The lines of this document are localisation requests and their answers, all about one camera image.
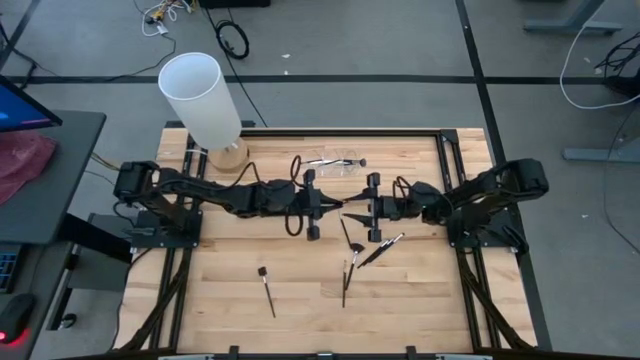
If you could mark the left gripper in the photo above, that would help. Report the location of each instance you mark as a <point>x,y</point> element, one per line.
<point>310,205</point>

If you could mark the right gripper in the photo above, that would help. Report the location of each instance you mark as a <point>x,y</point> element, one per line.
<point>395,209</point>

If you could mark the thin black makeup brush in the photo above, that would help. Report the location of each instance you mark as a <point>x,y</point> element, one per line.
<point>345,230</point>
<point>344,285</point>
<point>362,264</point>

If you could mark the pair of dark brushes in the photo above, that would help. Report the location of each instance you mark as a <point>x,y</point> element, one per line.
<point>400,236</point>

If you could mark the small stubby-head makeup brush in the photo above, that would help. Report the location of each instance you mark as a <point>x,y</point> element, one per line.
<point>261,271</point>

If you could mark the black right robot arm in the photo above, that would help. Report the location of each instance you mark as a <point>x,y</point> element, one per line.
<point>515,180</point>

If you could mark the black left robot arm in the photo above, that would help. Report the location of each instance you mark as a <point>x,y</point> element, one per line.
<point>210,192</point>

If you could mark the clear acrylic brush holder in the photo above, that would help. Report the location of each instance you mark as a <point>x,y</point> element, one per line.
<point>345,171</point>

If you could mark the white shade wooden lamp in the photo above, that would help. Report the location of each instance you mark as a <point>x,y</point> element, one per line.
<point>200,95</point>

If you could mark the black box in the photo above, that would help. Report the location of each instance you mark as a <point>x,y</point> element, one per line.
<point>235,3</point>

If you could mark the black desk leg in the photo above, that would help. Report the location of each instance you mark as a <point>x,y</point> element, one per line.
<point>100,235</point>

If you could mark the grey desk foot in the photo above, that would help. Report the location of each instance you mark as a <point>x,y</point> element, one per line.
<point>570,26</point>
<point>600,154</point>

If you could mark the black side desk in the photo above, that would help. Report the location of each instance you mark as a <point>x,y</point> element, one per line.
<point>65,175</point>

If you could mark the black caster wheel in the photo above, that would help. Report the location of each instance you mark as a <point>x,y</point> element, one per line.
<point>68,320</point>

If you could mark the pink cloth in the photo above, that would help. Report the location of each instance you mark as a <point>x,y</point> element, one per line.
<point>20,160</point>

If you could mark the computer monitor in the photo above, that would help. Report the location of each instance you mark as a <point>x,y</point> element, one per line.
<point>20,107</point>

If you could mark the computer keyboard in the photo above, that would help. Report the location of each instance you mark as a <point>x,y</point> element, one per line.
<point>6,270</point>

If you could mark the black computer mouse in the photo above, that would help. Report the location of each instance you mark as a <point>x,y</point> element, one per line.
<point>15,315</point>

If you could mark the black aluminium table frame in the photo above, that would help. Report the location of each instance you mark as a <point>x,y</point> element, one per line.
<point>350,133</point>

